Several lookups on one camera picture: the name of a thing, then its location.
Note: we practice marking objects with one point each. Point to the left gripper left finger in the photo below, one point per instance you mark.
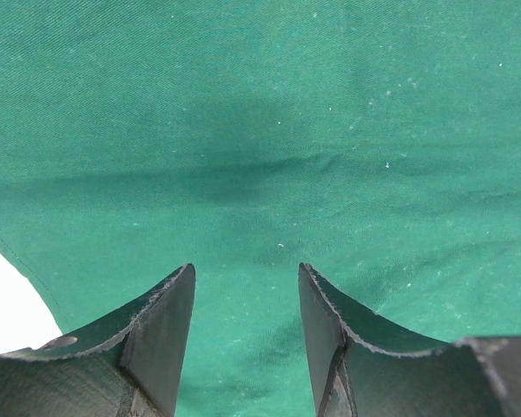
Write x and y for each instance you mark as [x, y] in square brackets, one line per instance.
[126, 363]

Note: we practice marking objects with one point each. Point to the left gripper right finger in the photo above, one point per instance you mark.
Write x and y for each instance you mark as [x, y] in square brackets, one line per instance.
[362, 364]

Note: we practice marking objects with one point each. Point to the dark green surgical cloth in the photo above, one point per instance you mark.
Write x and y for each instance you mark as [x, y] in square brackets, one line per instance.
[379, 141]

